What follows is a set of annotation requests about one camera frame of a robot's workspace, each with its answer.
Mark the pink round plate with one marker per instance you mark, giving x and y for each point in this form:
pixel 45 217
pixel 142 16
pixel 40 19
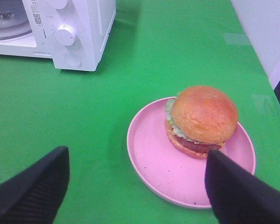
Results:
pixel 165 170

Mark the glass microwave turntable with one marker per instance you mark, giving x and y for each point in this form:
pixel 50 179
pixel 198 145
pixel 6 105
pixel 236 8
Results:
pixel 13 19

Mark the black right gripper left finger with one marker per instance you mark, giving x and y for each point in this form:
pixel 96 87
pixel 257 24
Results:
pixel 35 195

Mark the white microwave knob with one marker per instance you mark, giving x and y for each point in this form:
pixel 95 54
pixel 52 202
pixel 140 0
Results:
pixel 57 4
pixel 66 35

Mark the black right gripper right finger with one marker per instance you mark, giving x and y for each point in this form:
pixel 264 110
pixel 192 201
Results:
pixel 236 196

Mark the white microwave oven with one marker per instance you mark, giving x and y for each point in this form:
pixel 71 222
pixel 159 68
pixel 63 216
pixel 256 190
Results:
pixel 93 20

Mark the round white door button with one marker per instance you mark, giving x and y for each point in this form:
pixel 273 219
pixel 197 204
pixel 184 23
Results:
pixel 73 59

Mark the burger with lettuce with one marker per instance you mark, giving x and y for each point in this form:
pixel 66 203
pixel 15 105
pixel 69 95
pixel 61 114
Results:
pixel 200 119

